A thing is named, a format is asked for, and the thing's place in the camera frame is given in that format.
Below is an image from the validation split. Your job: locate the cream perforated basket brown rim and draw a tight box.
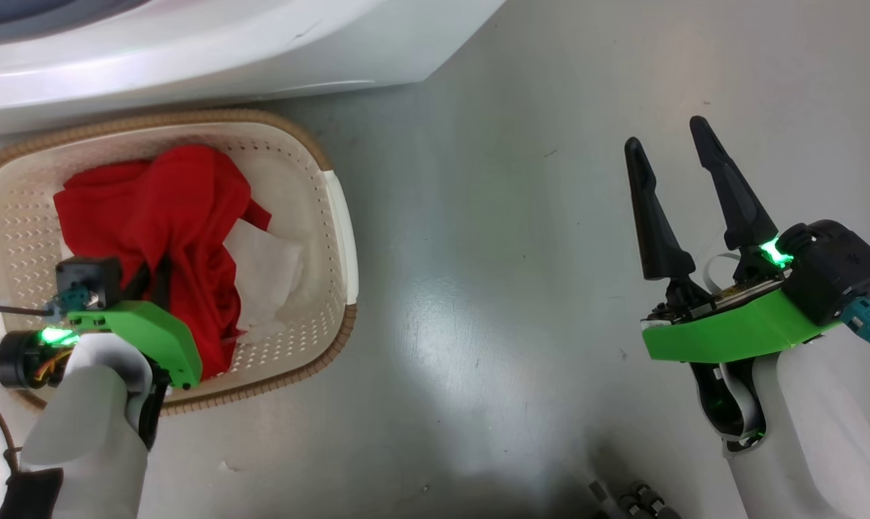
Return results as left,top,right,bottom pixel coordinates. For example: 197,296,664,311
0,108,360,417

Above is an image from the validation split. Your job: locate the grey rubber door gasket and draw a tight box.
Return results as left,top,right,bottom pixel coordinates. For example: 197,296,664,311
0,0,151,30

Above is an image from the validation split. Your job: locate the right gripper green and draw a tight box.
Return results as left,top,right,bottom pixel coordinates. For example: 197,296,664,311
624,115,844,364

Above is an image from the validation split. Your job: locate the red and white garment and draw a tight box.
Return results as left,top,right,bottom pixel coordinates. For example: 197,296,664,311
53,144,306,382

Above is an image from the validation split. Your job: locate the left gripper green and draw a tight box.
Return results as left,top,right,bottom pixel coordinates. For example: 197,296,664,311
66,254,204,391

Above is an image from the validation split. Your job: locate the white front-load washing machine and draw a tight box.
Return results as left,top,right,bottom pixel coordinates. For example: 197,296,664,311
0,0,509,139

